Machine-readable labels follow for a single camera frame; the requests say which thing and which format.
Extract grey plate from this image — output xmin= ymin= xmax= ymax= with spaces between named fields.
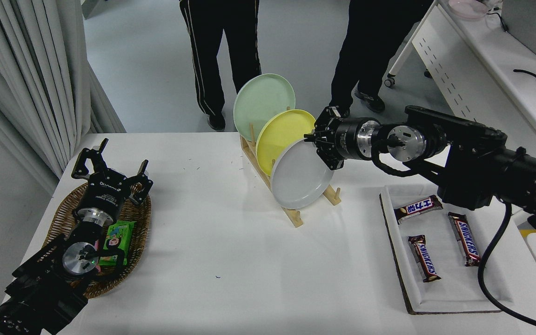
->
xmin=270 ymin=138 xmax=335 ymax=210

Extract brown wicker basket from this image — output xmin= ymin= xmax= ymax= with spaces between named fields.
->
xmin=43 ymin=181 xmax=152 ymax=299

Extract pale grey curtain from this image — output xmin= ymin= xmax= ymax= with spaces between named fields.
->
xmin=0 ymin=0 xmax=127 ymax=180

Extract wooden plate rack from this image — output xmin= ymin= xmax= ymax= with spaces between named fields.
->
xmin=240 ymin=122 xmax=343 ymax=228

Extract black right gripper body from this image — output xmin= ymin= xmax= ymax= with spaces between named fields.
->
xmin=333 ymin=117 xmax=364 ymax=161

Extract grey laptop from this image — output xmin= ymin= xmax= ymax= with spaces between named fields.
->
xmin=501 ymin=0 xmax=536 ymax=63

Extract black cable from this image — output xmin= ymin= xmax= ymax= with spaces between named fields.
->
xmin=513 ymin=68 xmax=536 ymax=87

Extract pale green plate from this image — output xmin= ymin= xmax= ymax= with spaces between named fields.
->
xmin=233 ymin=74 xmax=296 ymax=141

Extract green snack packet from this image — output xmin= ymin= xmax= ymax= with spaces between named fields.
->
xmin=98 ymin=221 xmax=136 ymax=267

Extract person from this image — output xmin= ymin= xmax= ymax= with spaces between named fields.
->
xmin=179 ymin=0 xmax=261 ymax=131
xmin=329 ymin=0 xmax=434 ymax=117

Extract brown Snickers bar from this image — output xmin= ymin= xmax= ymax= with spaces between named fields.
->
xmin=448 ymin=212 xmax=482 ymax=268
xmin=408 ymin=234 xmax=442 ymax=283

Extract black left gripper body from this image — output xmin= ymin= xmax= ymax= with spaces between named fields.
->
xmin=75 ymin=170 xmax=132 ymax=223

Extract brown snack bar white label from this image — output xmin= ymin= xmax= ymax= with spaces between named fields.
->
xmin=394 ymin=195 xmax=443 ymax=225

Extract yellow plate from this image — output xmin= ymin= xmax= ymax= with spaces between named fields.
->
xmin=255 ymin=109 xmax=317 ymax=176

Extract white foam tray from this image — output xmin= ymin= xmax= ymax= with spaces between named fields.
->
xmin=380 ymin=184 xmax=514 ymax=313

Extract pink plate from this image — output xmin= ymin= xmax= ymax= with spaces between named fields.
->
xmin=448 ymin=0 xmax=489 ymax=19

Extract pink snack packet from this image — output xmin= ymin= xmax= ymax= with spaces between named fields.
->
xmin=93 ymin=239 xmax=114 ymax=262

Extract white desk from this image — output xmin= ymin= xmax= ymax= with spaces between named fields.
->
xmin=384 ymin=0 xmax=536 ymax=163

